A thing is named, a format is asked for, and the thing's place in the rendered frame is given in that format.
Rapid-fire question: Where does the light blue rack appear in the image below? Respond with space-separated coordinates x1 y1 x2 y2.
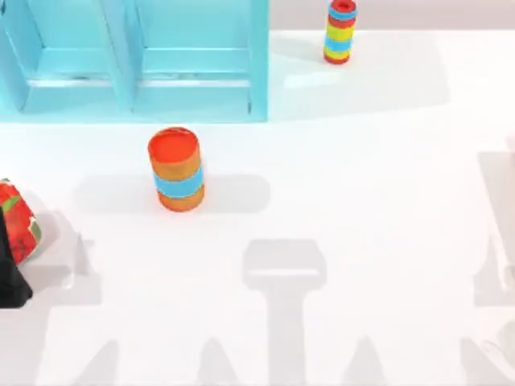
0 0 270 125

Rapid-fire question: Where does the red can with green print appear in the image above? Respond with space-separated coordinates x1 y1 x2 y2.
0 178 43 266

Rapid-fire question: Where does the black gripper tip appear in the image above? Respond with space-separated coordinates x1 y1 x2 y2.
0 203 34 310

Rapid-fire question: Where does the orange and blue ring stack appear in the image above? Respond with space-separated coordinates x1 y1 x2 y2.
147 125 207 213

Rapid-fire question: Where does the red yellow blue ring stack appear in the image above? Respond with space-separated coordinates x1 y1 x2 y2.
323 0 358 65

